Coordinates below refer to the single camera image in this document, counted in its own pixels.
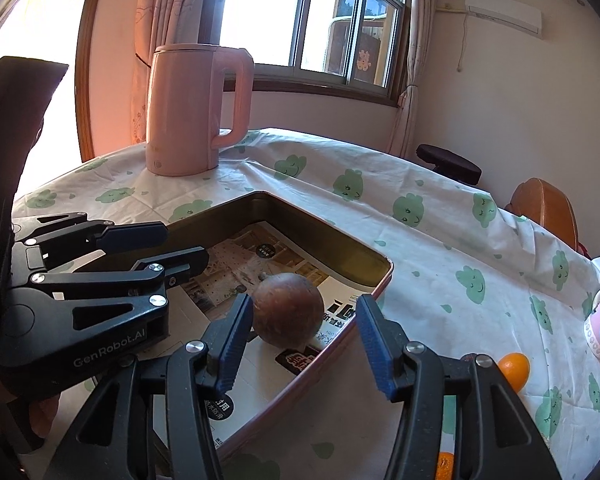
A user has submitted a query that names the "person's left hand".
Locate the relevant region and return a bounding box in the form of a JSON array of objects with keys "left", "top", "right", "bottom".
[{"left": 22, "top": 392, "right": 66, "bottom": 453}]

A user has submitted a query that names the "sliding glass window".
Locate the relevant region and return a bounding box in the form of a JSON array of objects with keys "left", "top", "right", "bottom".
[{"left": 220, "top": 0, "right": 411, "bottom": 106}]

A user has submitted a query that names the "black round stool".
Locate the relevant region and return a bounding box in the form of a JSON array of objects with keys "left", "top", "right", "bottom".
[{"left": 416, "top": 144, "right": 482, "bottom": 186}]

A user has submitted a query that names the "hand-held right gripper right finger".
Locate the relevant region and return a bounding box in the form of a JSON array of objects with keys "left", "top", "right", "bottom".
[{"left": 356, "top": 294, "right": 563, "bottom": 480}]

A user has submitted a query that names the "small smooth orange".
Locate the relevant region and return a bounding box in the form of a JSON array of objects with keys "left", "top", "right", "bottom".
[{"left": 497, "top": 352, "right": 531, "bottom": 391}]

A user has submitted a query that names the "brown passion fruit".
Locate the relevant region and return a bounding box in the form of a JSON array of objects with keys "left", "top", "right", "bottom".
[{"left": 252, "top": 271, "right": 326, "bottom": 348}]

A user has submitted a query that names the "wooden door frame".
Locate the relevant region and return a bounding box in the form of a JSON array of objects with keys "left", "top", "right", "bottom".
[{"left": 74, "top": 0, "right": 112, "bottom": 163}]

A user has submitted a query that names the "pink floral curtain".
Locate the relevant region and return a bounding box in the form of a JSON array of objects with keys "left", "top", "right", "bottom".
[{"left": 130, "top": 0, "right": 236, "bottom": 146}]

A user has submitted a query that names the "beige lace curtain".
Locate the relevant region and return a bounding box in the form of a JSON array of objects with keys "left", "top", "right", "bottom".
[{"left": 395, "top": 0, "right": 448, "bottom": 161}]

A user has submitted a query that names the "white air conditioner cable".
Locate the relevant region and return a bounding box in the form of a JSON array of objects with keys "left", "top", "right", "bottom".
[{"left": 457, "top": 10, "right": 469, "bottom": 73}]

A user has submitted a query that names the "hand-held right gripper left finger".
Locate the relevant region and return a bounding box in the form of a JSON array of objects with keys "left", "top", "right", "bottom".
[{"left": 45, "top": 294, "right": 255, "bottom": 480}]

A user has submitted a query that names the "white green-cloud tablecloth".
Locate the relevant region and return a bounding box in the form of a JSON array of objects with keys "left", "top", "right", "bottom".
[{"left": 10, "top": 127, "right": 600, "bottom": 480}]

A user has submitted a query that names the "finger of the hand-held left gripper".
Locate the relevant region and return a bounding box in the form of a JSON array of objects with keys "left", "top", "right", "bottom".
[
  {"left": 15, "top": 212, "right": 170, "bottom": 271},
  {"left": 30, "top": 247, "right": 210, "bottom": 335}
]

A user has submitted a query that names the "printed paper liner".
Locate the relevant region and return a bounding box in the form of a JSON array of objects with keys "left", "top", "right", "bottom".
[{"left": 167, "top": 220, "right": 378, "bottom": 453}]

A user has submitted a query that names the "white wall air conditioner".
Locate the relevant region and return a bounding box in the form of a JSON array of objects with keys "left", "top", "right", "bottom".
[{"left": 464, "top": 0, "right": 543, "bottom": 38}]

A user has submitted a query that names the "brown leather armchair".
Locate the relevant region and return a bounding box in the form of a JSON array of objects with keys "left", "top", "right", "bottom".
[{"left": 505, "top": 177, "right": 578, "bottom": 251}]

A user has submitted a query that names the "pink electric kettle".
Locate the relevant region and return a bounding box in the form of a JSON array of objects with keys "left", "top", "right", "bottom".
[{"left": 145, "top": 43, "right": 256, "bottom": 177}]

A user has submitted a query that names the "rectangular metal tin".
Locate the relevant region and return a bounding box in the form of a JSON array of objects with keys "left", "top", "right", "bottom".
[{"left": 150, "top": 191, "right": 396, "bottom": 463}]

